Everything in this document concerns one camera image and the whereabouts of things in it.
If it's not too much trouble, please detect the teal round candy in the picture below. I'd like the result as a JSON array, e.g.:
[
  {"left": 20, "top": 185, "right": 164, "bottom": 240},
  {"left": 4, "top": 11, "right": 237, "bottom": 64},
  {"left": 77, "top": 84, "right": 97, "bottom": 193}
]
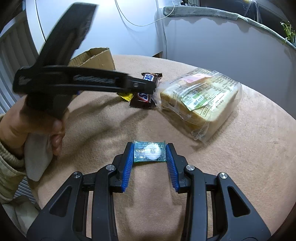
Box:
[{"left": 133, "top": 141, "right": 166, "bottom": 163}]

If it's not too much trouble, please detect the yellow candy packet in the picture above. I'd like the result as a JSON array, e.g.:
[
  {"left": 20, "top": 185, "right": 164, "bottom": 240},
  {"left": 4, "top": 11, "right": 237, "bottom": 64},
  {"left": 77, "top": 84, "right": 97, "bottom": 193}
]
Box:
[{"left": 117, "top": 93, "right": 134, "bottom": 102}]

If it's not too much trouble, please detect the small Snickers bar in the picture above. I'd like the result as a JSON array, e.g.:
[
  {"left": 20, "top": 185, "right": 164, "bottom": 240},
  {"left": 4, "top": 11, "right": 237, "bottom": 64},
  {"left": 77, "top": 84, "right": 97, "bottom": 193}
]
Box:
[
  {"left": 142, "top": 72, "right": 163, "bottom": 87},
  {"left": 129, "top": 93, "right": 156, "bottom": 109}
]

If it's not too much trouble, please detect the bagged sliced bread loaf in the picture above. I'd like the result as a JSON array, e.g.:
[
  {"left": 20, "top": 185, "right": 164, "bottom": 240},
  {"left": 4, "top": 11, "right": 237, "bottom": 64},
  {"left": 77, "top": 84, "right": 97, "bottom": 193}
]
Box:
[{"left": 154, "top": 68, "right": 242, "bottom": 143}]

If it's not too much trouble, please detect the left beige sleeve forearm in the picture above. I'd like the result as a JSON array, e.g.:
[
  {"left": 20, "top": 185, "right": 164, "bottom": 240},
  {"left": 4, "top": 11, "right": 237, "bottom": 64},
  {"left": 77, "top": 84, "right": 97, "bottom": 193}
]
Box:
[{"left": 0, "top": 115, "right": 27, "bottom": 204}]

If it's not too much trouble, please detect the person's left hand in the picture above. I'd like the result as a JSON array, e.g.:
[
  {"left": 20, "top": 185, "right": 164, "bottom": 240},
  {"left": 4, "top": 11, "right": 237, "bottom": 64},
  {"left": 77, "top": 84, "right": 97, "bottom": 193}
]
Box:
[{"left": 1, "top": 96, "right": 69, "bottom": 157}]

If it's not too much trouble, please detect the brown cardboard box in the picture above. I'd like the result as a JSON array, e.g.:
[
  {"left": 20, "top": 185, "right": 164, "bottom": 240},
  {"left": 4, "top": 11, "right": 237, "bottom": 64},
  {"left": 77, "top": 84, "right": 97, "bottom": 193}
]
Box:
[{"left": 68, "top": 47, "right": 116, "bottom": 71}]

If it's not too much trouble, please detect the white cabinet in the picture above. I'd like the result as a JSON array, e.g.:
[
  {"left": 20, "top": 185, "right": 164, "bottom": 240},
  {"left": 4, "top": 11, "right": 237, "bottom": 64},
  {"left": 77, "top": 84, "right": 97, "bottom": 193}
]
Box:
[{"left": 25, "top": 1, "right": 163, "bottom": 56}]

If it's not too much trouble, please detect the grey windowsill cloth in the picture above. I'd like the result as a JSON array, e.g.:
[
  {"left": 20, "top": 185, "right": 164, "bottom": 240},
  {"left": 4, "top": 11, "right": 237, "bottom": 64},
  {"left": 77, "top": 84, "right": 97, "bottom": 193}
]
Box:
[{"left": 162, "top": 6, "right": 295, "bottom": 49}]

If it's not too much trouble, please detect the potted spider plant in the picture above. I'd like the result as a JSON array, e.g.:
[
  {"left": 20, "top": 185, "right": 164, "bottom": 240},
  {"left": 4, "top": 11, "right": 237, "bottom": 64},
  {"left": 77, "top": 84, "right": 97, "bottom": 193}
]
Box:
[{"left": 280, "top": 21, "right": 295, "bottom": 45}]

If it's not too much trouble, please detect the white cable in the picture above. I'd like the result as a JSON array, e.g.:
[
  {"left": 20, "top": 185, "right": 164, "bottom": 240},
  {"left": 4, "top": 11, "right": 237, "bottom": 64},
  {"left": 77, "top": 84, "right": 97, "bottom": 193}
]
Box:
[{"left": 114, "top": 0, "right": 176, "bottom": 27}]

